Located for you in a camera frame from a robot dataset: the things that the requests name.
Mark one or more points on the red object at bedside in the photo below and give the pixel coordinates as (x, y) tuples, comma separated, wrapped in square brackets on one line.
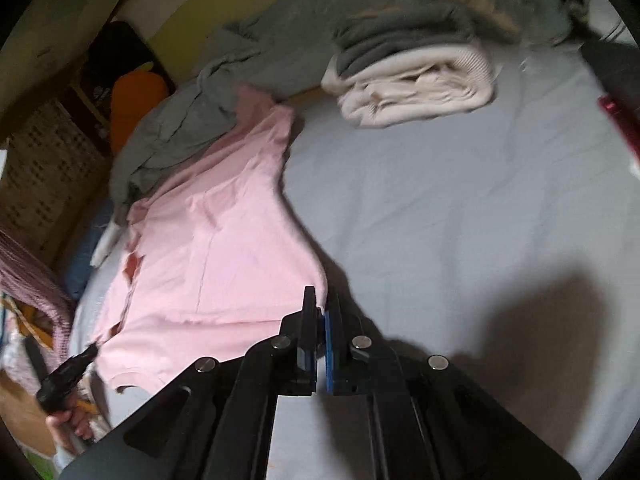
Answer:
[(627, 125)]

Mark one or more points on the light grey bed sheet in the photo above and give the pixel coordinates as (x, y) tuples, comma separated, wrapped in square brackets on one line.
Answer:
[(506, 238)]

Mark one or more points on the woven rattan headboard panel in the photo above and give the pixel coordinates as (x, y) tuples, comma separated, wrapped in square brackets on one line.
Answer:
[(51, 172)]

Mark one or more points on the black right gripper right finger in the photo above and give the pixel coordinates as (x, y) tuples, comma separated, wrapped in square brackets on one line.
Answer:
[(345, 372)]

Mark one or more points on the pink printed t-shirt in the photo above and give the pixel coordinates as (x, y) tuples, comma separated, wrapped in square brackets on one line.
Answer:
[(213, 261)]

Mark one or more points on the orange pillow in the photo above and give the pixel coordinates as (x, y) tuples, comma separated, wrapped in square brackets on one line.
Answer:
[(133, 96)]

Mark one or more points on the folded dark grey garment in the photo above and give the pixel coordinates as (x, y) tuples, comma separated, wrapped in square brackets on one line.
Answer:
[(364, 39)]

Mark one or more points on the blue pillow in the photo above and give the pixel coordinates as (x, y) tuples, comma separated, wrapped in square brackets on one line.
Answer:
[(75, 267)]

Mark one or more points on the checkered maroon cloth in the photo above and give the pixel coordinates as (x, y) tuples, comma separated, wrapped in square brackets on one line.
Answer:
[(27, 279)]

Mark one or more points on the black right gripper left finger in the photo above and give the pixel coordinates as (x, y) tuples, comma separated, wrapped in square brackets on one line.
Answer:
[(302, 328)]

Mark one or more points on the folded cream garment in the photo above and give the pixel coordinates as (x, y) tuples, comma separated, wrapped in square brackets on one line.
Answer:
[(415, 84)]

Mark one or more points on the dark grey garment right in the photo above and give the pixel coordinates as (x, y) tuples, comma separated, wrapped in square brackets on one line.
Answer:
[(617, 68)]

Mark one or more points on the person's left hand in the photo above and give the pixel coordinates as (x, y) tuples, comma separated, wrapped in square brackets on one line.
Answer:
[(70, 428)]

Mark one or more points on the grey-green blanket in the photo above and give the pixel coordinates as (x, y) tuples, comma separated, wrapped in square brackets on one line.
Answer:
[(285, 50)]

